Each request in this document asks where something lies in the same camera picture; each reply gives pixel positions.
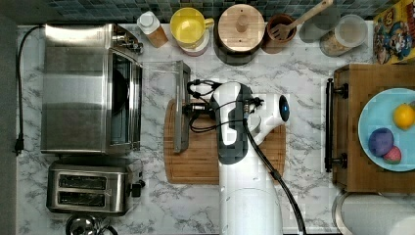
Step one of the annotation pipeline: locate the black oven power cord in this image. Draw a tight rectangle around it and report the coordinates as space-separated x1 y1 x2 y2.
13 24 45 157

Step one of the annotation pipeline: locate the wooden spatula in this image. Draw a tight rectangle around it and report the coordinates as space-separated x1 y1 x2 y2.
271 0 334 40

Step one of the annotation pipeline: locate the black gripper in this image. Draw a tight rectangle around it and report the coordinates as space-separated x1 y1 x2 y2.
183 103 214 116

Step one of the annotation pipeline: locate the yellow plastic mug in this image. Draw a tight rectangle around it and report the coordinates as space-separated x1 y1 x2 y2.
169 7 214 49

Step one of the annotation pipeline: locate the glass oven door with handle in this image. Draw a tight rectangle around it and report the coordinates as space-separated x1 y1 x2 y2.
141 61 191 154

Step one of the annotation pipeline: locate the glass pot lid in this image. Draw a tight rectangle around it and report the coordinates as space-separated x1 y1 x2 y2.
66 214 118 235

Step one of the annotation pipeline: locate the yellow cereal box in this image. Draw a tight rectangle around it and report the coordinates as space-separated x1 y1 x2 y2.
373 0 415 65

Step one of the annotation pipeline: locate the grey translucent cup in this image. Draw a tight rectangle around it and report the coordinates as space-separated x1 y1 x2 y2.
300 7 341 43

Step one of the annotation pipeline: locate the stainless steel two-slot toaster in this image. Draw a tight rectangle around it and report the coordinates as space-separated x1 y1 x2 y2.
46 159 146 216

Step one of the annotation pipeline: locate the metal paper towel holder base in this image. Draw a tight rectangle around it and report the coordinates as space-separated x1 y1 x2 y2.
332 191 348 235

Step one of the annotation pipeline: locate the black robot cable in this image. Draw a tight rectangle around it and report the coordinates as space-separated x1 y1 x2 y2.
186 78 308 235

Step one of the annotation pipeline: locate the wooden drawer box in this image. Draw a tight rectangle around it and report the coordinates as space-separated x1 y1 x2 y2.
325 64 414 193

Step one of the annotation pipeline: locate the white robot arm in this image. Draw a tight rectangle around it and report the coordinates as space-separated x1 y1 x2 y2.
205 81 290 235

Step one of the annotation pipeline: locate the light blue plate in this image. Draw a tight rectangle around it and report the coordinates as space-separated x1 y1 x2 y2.
358 88 415 172

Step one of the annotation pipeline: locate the white-capped seasoning bottle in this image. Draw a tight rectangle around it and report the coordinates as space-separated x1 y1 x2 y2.
137 11 168 48

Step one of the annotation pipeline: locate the stainless steel toaster oven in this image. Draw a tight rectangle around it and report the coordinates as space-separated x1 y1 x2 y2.
40 23 142 155

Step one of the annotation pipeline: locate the pink toy strawberry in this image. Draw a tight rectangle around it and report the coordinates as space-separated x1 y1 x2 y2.
383 146 401 165

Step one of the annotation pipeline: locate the dark canister with wooden lid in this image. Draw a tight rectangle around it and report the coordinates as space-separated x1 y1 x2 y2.
213 4 265 66

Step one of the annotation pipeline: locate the bamboo cutting board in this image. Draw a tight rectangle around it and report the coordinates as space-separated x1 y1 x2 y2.
163 100 286 185

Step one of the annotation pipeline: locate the pink bowl under mug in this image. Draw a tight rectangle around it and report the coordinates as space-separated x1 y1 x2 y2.
181 30 209 57

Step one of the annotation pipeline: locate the brown wooden utensil holder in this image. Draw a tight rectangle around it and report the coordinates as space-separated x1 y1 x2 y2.
261 14 297 54

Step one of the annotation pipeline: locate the clear cereal jar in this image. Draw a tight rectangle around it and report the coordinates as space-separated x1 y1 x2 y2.
319 15 368 57

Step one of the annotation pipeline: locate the purple toy fruit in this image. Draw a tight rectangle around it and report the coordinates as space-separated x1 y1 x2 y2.
368 127 394 157

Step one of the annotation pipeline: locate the white paper towel roll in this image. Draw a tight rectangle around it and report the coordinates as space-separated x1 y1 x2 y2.
342 193 415 235

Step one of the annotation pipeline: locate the yellow toy lemon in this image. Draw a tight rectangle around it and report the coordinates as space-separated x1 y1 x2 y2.
392 104 415 130

